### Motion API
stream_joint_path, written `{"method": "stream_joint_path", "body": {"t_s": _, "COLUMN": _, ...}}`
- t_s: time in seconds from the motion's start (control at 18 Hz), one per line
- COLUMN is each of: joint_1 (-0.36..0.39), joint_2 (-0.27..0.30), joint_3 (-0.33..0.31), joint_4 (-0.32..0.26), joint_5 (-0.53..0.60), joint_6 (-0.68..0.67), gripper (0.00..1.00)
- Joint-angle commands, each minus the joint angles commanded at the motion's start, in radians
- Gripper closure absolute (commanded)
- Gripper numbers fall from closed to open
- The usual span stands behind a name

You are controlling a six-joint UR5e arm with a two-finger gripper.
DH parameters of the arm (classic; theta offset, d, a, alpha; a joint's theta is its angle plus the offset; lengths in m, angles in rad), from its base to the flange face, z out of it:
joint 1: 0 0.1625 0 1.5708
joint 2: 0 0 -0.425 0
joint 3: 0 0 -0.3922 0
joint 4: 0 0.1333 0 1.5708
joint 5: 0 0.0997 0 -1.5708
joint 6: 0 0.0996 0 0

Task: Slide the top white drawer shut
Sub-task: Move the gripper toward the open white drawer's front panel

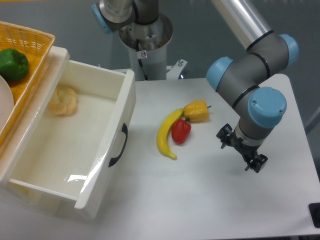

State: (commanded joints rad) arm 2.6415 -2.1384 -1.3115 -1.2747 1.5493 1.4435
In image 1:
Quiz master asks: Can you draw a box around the orange woven basket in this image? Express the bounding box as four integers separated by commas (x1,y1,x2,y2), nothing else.
0,21,56,144

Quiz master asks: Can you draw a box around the yellow banana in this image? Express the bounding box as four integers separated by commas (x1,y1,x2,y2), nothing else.
156,108,184,160

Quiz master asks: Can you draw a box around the black corner device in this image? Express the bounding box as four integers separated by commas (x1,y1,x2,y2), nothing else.
308,202,320,229

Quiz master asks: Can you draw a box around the white mounting bracket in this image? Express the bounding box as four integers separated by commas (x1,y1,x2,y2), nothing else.
166,59,188,81

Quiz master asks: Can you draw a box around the white plate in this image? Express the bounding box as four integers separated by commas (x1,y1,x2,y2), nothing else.
0,76,14,130

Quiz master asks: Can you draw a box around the white drawer cabinet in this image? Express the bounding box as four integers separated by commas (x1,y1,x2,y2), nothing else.
0,46,92,215

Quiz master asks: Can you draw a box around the beige bread roll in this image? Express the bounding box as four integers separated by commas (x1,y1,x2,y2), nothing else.
47,86,78,116

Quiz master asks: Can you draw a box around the yellow bell pepper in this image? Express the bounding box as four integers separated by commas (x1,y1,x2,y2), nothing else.
183,99,211,123

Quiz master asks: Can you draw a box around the green bell pepper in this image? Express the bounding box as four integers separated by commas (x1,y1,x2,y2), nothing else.
0,48,29,83

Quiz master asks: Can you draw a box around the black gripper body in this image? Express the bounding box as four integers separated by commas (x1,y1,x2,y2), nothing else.
230,131,259,161

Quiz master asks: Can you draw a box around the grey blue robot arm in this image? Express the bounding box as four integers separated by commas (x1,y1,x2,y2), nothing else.
91,0,299,172

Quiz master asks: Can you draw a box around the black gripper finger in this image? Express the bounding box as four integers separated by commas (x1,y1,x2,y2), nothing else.
243,152,268,173
216,123,233,149

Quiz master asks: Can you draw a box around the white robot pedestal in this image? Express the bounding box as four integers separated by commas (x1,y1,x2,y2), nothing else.
119,13,173,81

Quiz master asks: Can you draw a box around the black top drawer handle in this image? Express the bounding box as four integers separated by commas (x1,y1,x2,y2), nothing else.
108,123,129,168

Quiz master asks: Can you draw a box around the red bell pepper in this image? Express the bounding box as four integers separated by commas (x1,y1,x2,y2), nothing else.
171,119,192,145

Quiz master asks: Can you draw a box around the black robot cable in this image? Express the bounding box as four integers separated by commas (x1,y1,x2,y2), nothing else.
135,39,149,81

